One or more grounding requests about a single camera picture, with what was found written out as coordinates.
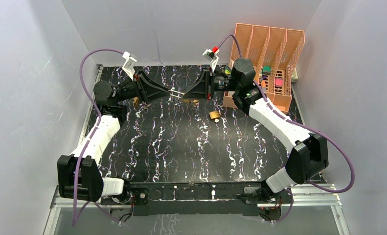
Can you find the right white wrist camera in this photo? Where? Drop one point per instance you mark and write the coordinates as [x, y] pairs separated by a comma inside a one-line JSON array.
[[212, 57]]

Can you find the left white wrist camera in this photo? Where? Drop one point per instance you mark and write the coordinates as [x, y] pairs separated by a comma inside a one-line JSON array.
[[129, 63]]

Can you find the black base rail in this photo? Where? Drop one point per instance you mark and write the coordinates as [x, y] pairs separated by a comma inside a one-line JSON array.
[[216, 198]]

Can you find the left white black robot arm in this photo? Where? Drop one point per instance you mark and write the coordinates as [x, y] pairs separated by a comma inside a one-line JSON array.
[[78, 173]]

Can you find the orange plastic file organizer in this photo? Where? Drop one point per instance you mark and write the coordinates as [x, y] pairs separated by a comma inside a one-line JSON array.
[[279, 48]]

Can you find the pink object in organizer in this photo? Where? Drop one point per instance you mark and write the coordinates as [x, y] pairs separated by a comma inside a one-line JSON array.
[[278, 83]]

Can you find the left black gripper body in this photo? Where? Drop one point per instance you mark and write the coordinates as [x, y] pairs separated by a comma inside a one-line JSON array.
[[138, 86]]

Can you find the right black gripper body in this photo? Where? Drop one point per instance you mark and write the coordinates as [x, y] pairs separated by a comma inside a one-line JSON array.
[[207, 85]]

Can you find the small brass padlock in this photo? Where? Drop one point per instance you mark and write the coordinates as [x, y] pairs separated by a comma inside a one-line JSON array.
[[176, 94], [193, 101]]

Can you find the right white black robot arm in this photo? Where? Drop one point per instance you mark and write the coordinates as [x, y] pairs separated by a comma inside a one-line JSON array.
[[308, 152]]

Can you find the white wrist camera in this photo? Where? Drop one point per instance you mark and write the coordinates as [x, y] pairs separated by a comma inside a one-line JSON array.
[[212, 57], [129, 63]]

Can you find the large brass padlock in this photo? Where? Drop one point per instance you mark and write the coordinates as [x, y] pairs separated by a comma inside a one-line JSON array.
[[138, 104]]

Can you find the green object in organizer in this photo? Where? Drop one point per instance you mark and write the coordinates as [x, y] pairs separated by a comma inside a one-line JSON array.
[[266, 70]]

